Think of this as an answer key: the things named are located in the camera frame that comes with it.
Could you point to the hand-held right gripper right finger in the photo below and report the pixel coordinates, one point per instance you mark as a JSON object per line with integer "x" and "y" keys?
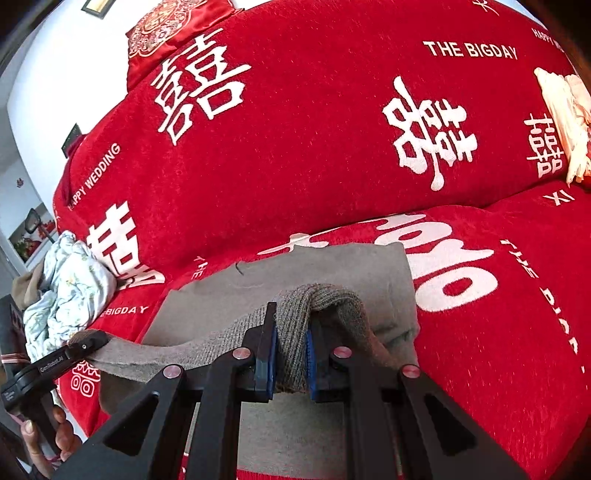
{"x": 313, "y": 364}

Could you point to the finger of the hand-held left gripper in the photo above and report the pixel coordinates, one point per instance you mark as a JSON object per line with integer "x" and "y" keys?
{"x": 87, "y": 342}

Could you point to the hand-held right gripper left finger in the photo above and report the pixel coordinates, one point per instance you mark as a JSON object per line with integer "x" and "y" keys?
{"x": 272, "y": 350}

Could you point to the grey knit sweater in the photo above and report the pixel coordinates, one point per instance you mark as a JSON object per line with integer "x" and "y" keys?
{"x": 323, "y": 272}

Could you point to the person's left hand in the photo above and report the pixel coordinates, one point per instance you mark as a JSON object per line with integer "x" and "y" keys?
{"x": 46, "y": 447}

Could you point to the light blue floral cloth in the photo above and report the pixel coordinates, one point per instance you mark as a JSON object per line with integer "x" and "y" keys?
{"x": 69, "y": 286}

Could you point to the brown cloth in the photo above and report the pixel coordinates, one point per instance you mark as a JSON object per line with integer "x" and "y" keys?
{"x": 27, "y": 288}

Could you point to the red printed sofa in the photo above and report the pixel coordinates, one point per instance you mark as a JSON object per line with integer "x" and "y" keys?
{"x": 323, "y": 138}

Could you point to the red embroidered cushion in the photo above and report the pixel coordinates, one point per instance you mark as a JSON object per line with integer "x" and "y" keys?
{"x": 161, "y": 27}

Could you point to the cream crumpled cloth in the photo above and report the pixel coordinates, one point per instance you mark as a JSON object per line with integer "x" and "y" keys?
{"x": 561, "y": 115}

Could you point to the colourful wall picture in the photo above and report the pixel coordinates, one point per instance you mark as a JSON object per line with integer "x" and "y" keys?
{"x": 23, "y": 247}

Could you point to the dark wall plate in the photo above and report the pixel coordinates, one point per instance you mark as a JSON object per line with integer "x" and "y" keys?
{"x": 71, "y": 137}

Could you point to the framed wall picture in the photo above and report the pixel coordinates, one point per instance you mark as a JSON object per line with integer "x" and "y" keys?
{"x": 97, "y": 4}

